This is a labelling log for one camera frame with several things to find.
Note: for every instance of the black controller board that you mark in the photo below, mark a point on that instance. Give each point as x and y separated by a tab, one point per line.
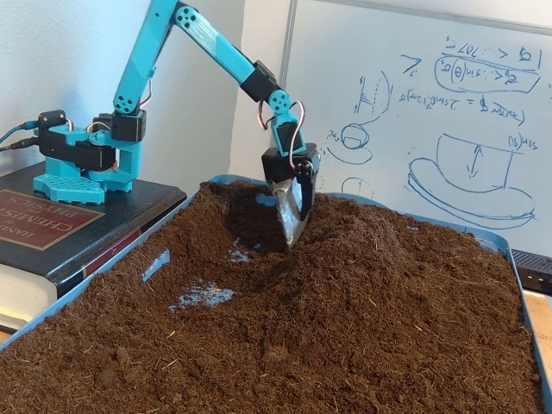
52	117

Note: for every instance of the black perforated device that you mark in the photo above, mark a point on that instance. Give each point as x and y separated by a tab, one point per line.
535	269

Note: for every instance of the black chemistry handbook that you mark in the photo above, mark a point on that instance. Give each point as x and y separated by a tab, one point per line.
121	215

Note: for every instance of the blue plastic tray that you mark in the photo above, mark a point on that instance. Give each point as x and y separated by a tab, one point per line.
491	239

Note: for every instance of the whiteboard with blue sketches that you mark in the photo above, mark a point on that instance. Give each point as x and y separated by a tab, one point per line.
388	43

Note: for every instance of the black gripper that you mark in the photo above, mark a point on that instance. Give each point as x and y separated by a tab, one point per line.
282	169

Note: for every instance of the brown soil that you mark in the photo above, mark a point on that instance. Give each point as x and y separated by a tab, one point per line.
302	336

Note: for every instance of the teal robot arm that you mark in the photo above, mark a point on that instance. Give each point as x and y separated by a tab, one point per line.
138	64

